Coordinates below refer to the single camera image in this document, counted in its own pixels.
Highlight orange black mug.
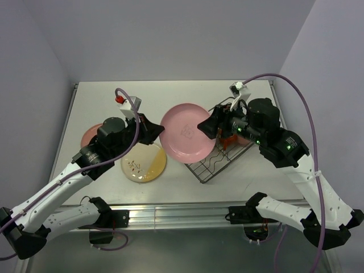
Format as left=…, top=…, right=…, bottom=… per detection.
left=218, top=130, right=237, bottom=151

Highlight cream pink floral plate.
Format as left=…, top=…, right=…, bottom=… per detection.
left=80, top=123, right=102, bottom=148

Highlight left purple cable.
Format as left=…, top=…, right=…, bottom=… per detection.
left=0, top=88, right=140, bottom=261

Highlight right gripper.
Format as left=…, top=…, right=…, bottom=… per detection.
left=196, top=100, right=264, bottom=144

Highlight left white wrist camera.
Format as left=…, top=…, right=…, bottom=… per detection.
left=115, top=95, right=142, bottom=119

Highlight cream yellow floral plate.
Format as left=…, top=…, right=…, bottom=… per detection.
left=121, top=143, right=167, bottom=183

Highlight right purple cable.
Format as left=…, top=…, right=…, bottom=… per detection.
left=241, top=73, right=326, bottom=273

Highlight pink plastic plate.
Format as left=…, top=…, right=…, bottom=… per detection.
left=159, top=103, right=216, bottom=164

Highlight aluminium mounting rail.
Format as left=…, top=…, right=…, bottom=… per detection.
left=53, top=201, right=311, bottom=233

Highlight salmon pink cup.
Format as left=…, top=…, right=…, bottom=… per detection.
left=237, top=136, right=251, bottom=146

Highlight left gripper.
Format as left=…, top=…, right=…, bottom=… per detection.
left=110, top=112, right=164, bottom=158

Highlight purple cable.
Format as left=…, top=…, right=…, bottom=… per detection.
left=0, top=88, right=140, bottom=261
left=241, top=73, right=326, bottom=273

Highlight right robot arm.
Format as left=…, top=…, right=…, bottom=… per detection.
left=197, top=98, right=363, bottom=250

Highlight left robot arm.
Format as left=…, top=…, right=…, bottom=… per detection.
left=1, top=114, right=164, bottom=259

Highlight dark wire dish rack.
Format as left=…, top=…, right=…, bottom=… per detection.
left=184, top=98, right=255, bottom=184

